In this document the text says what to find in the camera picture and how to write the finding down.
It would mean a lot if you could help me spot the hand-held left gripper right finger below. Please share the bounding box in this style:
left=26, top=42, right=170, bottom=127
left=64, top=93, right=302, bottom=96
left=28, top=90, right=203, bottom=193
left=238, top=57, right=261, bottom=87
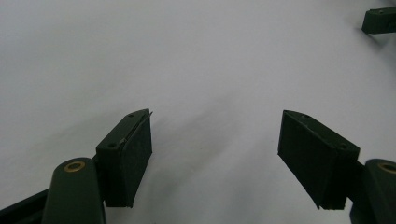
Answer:
left=276, top=109, right=361, bottom=211

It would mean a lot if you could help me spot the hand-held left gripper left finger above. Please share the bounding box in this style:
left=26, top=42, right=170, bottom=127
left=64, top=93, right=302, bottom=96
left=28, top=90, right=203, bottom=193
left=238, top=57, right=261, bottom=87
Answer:
left=95, top=108, right=154, bottom=209

